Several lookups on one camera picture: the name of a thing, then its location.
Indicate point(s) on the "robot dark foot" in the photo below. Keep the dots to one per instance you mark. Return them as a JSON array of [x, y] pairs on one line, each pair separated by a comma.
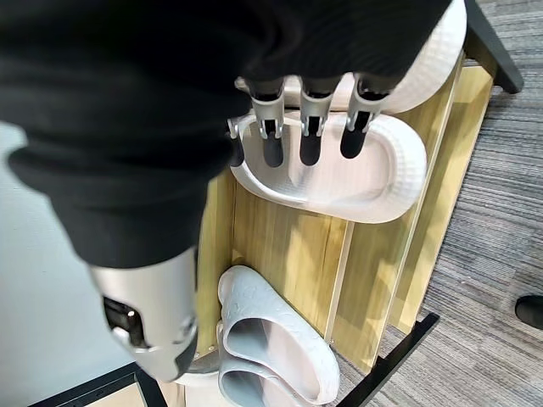
[[530, 311]]

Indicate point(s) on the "white waffle-textured slipper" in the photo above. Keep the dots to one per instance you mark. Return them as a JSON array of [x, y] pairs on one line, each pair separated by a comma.
[[339, 178], [428, 59]]

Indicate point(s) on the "wooden shoe rack black frame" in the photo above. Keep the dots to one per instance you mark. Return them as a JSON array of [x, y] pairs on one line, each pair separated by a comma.
[[382, 237]]

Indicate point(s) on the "light grey embossed slipper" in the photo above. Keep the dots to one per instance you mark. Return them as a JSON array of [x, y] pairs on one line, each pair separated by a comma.
[[250, 388], [275, 322]]

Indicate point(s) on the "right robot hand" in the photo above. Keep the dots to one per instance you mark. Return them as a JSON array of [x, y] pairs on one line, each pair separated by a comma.
[[127, 106]]

